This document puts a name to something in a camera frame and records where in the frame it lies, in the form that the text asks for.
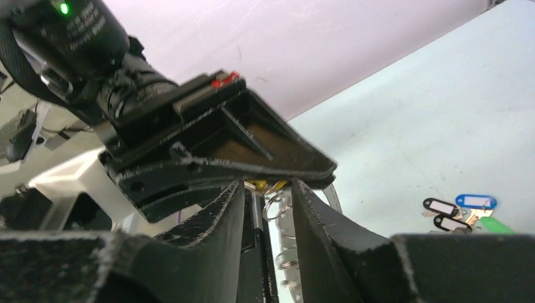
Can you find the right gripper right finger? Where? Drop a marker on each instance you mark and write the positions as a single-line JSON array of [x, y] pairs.
[[341, 261]]

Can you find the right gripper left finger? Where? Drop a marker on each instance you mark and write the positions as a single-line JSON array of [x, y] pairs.
[[197, 261]]

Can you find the green key tag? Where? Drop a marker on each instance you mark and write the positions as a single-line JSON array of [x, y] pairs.
[[495, 226]]

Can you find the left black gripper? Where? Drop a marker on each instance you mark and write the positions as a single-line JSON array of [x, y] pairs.
[[183, 144]]

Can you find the large metal keyring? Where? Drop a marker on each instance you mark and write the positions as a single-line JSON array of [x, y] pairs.
[[278, 209]]

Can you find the yellow key tag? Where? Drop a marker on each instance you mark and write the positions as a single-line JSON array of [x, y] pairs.
[[262, 187]]

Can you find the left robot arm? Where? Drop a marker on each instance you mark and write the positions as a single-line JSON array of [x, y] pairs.
[[63, 51]]

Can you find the brass keys on table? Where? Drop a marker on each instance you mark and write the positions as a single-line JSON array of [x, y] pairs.
[[471, 215]]

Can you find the blue key tag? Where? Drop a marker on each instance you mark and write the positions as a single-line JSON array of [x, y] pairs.
[[476, 201]]

